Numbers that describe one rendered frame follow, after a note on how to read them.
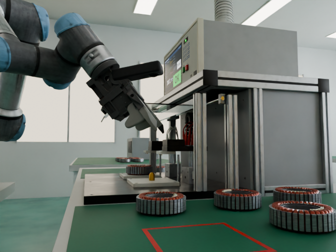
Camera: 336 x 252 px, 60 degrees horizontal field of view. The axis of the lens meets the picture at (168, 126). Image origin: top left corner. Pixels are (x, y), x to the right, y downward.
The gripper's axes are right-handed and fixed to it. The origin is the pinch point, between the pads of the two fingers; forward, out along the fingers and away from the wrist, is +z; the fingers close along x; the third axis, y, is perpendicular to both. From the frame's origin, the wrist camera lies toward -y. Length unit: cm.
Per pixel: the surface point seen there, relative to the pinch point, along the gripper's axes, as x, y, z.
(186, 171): -35.9, 4.5, 12.6
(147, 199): 4.6, 11.3, 9.8
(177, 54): -48, -21, -25
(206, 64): -28.7, -23.0, -11.1
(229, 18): -177, -92, -56
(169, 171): -56, 12, 9
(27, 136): -431, 221, -186
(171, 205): 5.1, 8.1, 13.8
